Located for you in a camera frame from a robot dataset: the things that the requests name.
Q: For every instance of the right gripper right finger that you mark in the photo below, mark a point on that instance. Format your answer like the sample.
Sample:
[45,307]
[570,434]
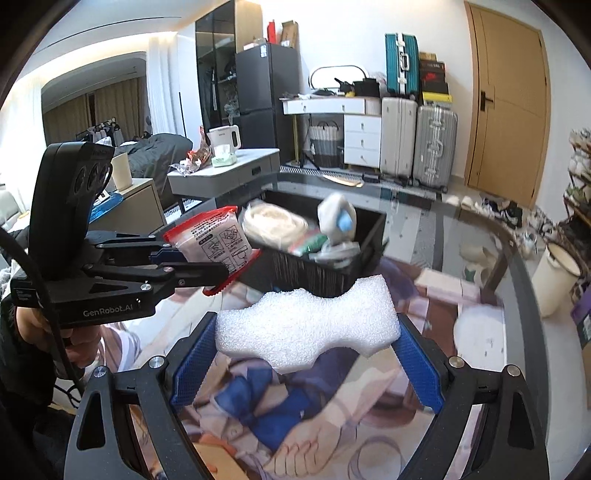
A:
[508,440]

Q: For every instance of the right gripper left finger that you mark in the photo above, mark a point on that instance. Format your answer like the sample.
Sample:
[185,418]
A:
[103,443]

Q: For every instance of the red white packet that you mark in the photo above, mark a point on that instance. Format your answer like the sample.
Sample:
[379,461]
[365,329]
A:
[214,236]

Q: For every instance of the white foam piece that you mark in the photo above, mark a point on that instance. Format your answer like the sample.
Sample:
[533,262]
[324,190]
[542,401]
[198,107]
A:
[289,330]

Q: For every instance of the green medicine sachet pack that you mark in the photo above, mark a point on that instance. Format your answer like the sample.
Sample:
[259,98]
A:
[310,243]

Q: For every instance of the white plush toy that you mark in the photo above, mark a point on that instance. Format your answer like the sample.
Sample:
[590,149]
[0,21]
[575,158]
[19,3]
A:
[337,219]

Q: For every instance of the left hand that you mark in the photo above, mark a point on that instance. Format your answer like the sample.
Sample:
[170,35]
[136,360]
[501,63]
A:
[35,329]

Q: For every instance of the paper cup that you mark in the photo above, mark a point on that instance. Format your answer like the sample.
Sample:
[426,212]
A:
[121,173]

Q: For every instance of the printed anime table mat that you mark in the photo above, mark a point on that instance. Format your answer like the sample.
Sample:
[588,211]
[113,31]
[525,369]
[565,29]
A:
[347,417]

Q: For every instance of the purple paper bag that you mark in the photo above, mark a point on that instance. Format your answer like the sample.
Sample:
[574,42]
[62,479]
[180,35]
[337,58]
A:
[580,315]

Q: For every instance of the red snack bag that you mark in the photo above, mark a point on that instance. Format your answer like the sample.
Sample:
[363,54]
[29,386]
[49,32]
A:
[200,158]

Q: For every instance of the white enamel bucket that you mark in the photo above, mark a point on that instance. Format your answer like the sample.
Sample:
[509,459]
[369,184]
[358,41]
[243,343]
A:
[555,275]

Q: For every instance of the green tissue pack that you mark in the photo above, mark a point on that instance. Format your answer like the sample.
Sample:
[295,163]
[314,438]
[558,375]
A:
[223,155]

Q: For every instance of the black storage bin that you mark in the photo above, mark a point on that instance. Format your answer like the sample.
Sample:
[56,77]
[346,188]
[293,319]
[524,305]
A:
[328,273]

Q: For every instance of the white electric kettle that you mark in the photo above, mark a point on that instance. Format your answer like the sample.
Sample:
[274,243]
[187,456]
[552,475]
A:
[225,135]

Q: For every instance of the grey white coffee table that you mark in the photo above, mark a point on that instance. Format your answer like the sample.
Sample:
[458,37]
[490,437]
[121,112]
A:
[212,181]

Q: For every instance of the shoe rack with shoes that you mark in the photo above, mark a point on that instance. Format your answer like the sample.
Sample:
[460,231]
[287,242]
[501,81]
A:
[576,197]

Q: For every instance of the black glass cabinet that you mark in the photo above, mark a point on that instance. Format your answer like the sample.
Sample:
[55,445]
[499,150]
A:
[219,36]

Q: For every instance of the black refrigerator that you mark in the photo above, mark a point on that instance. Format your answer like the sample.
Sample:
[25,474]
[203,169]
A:
[267,74]

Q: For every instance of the woven laundry basket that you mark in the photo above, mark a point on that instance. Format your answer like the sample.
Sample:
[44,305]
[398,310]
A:
[327,142]

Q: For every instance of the silver suitcase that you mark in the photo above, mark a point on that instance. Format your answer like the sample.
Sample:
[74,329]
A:
[435,146]

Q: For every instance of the oval desk mirror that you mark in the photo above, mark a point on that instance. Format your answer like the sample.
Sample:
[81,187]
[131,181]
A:
[333,78]

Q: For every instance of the white desk with drawers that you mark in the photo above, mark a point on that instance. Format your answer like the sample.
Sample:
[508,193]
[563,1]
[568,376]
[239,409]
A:
[359,120]

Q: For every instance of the white suitcase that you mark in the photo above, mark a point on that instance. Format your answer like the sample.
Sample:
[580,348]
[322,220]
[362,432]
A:
[399,120]

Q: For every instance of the wooden door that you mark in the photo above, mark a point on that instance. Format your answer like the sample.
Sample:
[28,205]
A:
[511,106]

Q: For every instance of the stacked shoe boxes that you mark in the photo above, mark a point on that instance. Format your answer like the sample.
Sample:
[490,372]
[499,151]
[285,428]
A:
[434,85]

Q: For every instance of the teal suitcase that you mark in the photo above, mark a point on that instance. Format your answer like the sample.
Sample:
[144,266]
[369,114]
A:
[403,65]

